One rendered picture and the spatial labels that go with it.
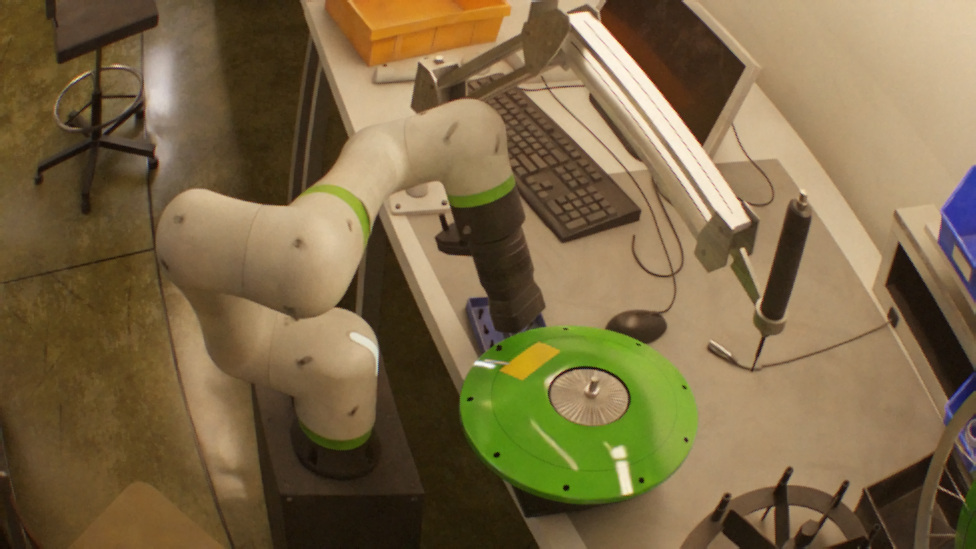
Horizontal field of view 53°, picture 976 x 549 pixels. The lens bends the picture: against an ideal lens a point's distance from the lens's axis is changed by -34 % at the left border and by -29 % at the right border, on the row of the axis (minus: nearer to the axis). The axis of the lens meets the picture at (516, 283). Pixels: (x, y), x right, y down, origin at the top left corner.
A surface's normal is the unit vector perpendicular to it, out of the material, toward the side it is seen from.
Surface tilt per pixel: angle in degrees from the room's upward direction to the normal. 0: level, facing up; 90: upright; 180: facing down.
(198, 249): 60
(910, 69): 90
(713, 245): 90
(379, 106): 0
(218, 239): 43
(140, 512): 0
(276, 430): 0
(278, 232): 21
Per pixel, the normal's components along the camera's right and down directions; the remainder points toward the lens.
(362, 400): 0.72, 0.54
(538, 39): -0.83, 0.29
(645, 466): 0.36, -0.43
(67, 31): 0.13, -0.74
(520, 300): 0.77, 0.02
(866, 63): -0.93, 0.14
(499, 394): -0.22, -0.72
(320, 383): -0.15, 0.63
